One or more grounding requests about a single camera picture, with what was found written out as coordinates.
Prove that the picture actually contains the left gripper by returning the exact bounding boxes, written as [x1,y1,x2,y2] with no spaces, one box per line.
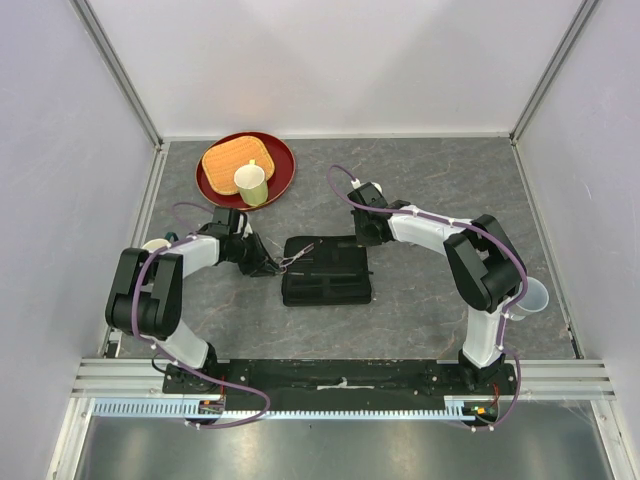
[227,231,280,278]

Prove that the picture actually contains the silver scissors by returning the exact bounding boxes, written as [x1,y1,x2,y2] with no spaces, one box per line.
[279,243,315,270]

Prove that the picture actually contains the black tool case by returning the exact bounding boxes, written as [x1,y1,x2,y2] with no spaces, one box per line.
[281,235,372,307]

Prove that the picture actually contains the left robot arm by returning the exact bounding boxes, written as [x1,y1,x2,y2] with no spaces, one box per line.
[105,207,282,393]

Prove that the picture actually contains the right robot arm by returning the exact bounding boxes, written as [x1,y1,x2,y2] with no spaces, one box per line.
[347,180,527,394]

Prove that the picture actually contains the pale green cup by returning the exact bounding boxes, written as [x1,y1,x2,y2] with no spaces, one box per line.
[233,160,268,207]

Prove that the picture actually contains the red round tray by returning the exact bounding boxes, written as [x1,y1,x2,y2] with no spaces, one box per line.
[195,132,296,211]

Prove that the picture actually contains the orange woven mat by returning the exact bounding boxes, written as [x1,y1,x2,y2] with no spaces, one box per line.
[201,135,275,196]

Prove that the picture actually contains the dark green mug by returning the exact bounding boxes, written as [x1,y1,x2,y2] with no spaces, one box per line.
[142,232,179,252]

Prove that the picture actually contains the clear plastic cup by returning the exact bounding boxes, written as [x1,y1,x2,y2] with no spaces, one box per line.
[509,277,550,321]

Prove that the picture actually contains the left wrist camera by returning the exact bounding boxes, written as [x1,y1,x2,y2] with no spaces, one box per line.
[237,211,253,238]

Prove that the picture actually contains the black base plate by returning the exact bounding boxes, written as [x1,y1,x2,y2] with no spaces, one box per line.
[162,357,516,413]

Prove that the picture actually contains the grey slotted cable duct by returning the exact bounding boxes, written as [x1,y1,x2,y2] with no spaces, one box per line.
[93,398,499,421]

